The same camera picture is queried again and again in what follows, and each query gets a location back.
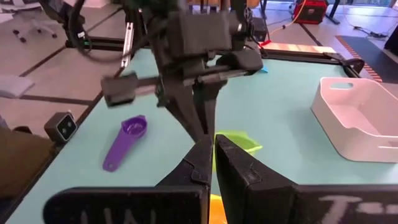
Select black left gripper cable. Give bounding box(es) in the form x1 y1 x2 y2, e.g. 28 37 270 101
68 0 125 62

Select white plastic basket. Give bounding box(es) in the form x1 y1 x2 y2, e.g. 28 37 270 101
310 77 398 164

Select black aluminium table frame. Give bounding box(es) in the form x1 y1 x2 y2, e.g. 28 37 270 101
0 35 366 218

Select black hazard-striped floor mat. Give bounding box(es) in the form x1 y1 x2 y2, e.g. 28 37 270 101
335 35 398 83

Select yellow measuring cup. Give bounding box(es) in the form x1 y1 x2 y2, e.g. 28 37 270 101
208 194 228 224

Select green measuring cup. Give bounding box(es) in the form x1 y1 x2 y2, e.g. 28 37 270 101
212 130 264 172

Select small black table camera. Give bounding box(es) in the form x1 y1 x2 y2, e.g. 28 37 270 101
44 111 78 144

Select red equipment box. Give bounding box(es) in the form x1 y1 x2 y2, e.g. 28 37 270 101
294 0 329 25

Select white office chair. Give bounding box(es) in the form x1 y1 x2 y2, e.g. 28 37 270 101
0 0 58 44

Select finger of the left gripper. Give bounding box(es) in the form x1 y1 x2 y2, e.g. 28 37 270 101
164 83 206 142
194 80 228 139

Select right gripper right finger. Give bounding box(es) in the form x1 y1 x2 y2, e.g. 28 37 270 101
215 134 398 224

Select orange floor cable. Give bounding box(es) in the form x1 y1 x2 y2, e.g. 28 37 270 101
269 0 307 35

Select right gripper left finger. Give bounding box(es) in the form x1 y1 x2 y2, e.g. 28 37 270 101
43 135 215 224

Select purple measuring cup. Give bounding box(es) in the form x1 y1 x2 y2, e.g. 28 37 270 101
102 114 149 173

